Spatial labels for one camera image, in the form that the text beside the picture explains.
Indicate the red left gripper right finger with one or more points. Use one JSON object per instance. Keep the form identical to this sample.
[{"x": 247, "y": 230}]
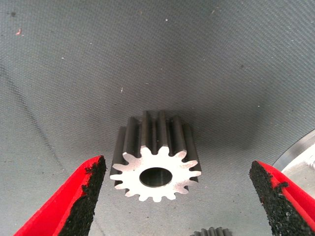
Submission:
[{"x": 285, "y": 209}]

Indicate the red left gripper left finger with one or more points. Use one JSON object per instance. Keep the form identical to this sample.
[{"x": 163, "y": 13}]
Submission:
[{"x": 54, "y": 209}]

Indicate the dark grey table cloth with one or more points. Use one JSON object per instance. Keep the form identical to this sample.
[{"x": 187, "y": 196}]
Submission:
[{"x": 157, "y": 61}]

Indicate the small steel planetary gear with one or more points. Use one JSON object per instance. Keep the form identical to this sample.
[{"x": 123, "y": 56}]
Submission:
[
  {"x": 133, "y": 167},
  {"x": 211, "y": 232}
]

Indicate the white round peg plate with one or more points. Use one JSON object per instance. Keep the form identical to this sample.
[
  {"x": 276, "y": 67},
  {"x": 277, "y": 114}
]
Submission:
[{"x": 302, "y": 159}]

